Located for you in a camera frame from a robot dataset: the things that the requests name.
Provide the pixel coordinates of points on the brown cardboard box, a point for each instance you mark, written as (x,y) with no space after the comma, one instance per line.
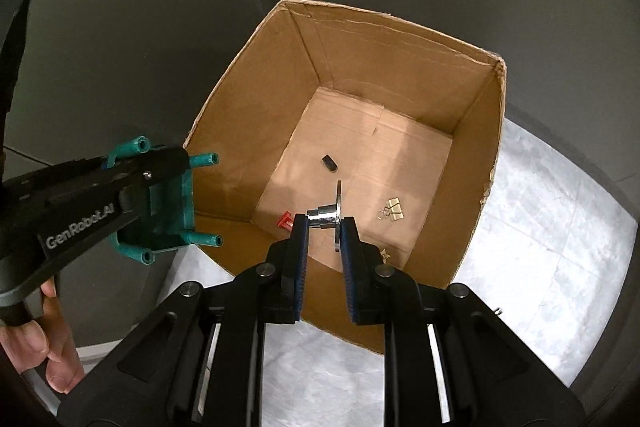
(400,72)

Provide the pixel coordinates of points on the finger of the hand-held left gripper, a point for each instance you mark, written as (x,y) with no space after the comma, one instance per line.
(160,164)

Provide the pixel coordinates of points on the chrome cam lock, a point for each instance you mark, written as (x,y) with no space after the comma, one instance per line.
(320,213)

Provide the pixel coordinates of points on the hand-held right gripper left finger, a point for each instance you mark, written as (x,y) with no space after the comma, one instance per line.
(300,267)

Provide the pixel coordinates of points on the small black plastic piece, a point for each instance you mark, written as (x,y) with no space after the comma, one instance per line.
(330,162)

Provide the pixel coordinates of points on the person's left hand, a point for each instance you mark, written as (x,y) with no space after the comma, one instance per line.
(35,344)

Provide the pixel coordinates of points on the teal plastic pegged part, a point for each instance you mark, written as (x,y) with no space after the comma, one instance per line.
(172,212)

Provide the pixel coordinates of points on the small red plastic piece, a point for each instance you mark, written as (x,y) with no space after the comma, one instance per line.
(286,221)

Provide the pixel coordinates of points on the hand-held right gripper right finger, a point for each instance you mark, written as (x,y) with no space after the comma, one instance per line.
(349,277)

